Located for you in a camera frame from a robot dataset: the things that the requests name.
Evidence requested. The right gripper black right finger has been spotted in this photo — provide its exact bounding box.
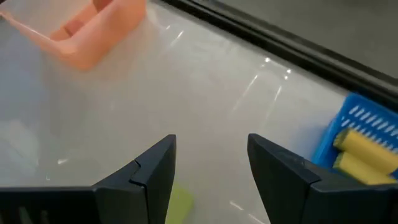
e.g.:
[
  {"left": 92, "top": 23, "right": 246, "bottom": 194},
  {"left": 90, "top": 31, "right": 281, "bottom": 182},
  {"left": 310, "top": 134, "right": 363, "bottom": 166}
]
[{"left": 247, "top": 133, "right": 398, "bottom": 224}]

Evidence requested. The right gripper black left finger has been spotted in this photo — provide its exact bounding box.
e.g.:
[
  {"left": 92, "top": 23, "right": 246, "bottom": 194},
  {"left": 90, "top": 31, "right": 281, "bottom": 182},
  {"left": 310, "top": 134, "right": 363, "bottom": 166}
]
[{"left": 92, "top": 134, "right": 177, "bottom": 224}]

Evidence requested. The long green block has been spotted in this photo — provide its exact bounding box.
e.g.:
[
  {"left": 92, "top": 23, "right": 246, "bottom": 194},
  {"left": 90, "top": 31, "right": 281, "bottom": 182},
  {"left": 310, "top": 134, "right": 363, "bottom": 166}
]
[{"left": 164, "top": 182, "right": 196, "bottom": 224}]

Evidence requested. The long yellow block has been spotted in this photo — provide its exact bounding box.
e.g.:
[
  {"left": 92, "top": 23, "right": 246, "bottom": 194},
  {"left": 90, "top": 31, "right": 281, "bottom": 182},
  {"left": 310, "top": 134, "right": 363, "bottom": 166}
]
[
  {"left": 332, "top": 128, "right": 398, "bottom": 175},
  {"left": 332, "top": 151, "right": 398, "bottom": 186}
]

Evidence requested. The blue slotted plastic basket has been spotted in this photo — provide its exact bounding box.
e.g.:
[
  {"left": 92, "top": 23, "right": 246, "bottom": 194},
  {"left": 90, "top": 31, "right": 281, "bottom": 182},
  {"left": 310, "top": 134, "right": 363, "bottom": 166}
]
[{"left": 312, "top": 92, "right": 398, "bottom": 185}]

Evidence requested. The translucent orange plastic bin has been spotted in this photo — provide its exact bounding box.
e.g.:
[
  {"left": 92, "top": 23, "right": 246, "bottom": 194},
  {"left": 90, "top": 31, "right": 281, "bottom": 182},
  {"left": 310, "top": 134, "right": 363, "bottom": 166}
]
[{"left": 0, "top": 0, "right": 147, "bottom": 72}]

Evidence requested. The black metal table frame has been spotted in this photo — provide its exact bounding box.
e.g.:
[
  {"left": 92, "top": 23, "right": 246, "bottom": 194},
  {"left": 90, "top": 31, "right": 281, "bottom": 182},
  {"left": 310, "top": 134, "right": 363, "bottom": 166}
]
[{"left": 160, "top": 0, "right": 398, "bottom": 110}]

